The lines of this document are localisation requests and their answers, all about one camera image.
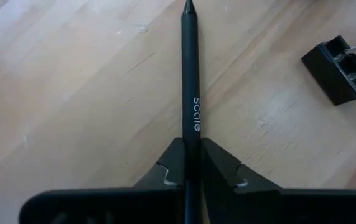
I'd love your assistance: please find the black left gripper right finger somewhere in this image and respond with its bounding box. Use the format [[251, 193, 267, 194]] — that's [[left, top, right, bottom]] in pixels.
[[201, 137, 356, 224]]

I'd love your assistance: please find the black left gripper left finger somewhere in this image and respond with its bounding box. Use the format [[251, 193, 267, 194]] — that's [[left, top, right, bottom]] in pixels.
[[18, 137, 187, 224]]

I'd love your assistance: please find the black pen with white print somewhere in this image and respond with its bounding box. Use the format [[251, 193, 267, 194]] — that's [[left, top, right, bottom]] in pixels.
[[180, 0, 204, 224]]

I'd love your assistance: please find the black binder clip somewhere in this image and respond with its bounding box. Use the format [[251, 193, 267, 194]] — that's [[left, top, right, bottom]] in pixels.
[[301, 34, 356, 106]]

